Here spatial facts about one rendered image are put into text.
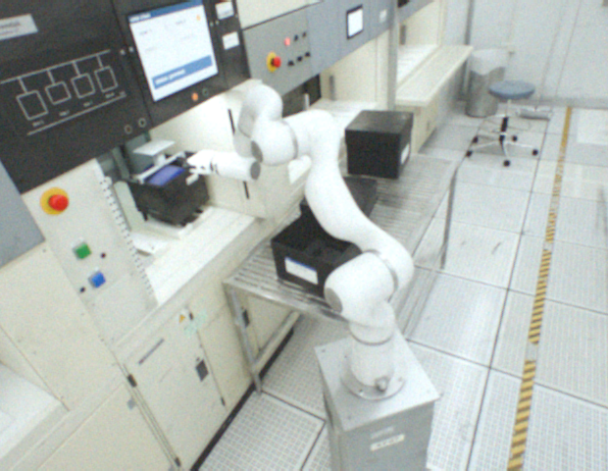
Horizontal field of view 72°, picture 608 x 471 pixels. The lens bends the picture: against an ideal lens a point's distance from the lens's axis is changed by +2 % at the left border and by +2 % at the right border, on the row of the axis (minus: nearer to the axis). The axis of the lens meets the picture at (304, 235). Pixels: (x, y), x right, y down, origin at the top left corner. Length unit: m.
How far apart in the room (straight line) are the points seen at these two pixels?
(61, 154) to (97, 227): 0.21
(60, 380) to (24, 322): 0.21
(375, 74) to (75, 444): 2.45
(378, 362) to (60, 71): 1.03
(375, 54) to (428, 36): 1.52
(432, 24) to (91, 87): 3.49
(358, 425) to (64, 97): 1.07
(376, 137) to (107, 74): 1.29
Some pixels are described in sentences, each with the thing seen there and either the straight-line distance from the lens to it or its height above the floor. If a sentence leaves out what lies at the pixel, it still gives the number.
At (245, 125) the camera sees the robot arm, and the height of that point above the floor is 1.40.
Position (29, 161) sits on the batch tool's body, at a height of 1.46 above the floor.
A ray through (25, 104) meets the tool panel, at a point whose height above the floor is 1.57.
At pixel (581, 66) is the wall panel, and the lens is 5.41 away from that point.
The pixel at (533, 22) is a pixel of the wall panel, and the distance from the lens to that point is 5.32.
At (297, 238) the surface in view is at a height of 0.84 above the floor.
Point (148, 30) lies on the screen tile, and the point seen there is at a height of 1.64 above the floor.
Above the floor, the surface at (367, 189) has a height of 0.86.
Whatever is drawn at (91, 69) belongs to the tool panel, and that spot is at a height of 1.59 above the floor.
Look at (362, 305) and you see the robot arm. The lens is 0.93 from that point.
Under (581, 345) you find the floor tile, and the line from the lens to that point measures 2.56.
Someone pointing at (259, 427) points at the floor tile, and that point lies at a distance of 2.10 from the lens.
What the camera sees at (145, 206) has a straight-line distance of 1.76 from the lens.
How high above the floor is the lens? 1.80
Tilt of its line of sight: 36 degrees down
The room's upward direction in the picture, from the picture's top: 7 degrees counter-clockwise
